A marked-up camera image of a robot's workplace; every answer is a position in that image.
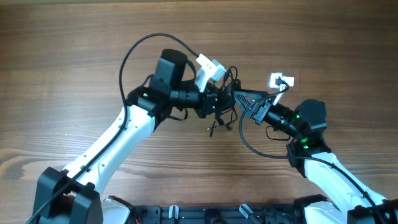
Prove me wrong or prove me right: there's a black cable bundle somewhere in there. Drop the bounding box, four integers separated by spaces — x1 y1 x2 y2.
206 65 246 138

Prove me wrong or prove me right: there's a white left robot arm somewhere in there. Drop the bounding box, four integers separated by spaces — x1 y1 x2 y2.
30 49 230 223

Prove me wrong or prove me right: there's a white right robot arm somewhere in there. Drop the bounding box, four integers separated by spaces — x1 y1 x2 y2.
234 90 397 223

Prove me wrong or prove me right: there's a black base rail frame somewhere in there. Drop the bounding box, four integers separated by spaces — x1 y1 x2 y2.
124 204 306 224

